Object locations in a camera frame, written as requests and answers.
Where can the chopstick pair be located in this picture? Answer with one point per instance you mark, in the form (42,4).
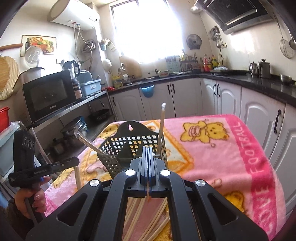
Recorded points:
(135,219)
(77,178)
(88,143)
(161,126)
(155,227)

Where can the steel stacked pots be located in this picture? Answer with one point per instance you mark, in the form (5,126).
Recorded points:
(78,123)

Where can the fruit picture on wall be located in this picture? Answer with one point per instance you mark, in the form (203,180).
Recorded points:
(47,44)

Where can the blue plastic storage box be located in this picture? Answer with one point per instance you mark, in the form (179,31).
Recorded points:
(90,87)

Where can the steel kettle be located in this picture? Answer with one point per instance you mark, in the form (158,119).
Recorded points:
(253,68)

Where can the wrapped chopstick pair leaning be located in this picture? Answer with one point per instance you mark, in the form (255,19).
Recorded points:
(88,143)

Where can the blue hanging bin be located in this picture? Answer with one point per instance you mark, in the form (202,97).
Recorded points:
(148,91)

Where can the dark green utensil basket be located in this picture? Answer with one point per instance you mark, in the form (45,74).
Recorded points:
(126,144)

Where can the white water heater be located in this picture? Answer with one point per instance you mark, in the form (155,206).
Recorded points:
(73,13)

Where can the black wok pan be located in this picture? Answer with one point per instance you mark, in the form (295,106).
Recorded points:
(100,115)

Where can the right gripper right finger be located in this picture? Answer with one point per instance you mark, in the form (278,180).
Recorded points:
(152,176)

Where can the pink cartoon bear blanket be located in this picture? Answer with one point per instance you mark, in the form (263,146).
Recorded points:
(219,149)

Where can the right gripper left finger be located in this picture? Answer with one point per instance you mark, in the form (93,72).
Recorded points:
(143,171)

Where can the wall mounted small fan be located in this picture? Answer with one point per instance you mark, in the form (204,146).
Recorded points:
(194,42)

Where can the red plastic bucket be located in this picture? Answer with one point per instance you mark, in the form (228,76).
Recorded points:
(4,118)

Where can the wrapped chopstick pair upright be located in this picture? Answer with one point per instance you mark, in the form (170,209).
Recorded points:
(161,126)

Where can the black range hood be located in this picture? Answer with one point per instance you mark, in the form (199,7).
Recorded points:
(235,15)

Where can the hanging wire skimmer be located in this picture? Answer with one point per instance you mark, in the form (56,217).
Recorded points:
(285,48)

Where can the black microwave oven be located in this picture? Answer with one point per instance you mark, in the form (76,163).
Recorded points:
(45,95)

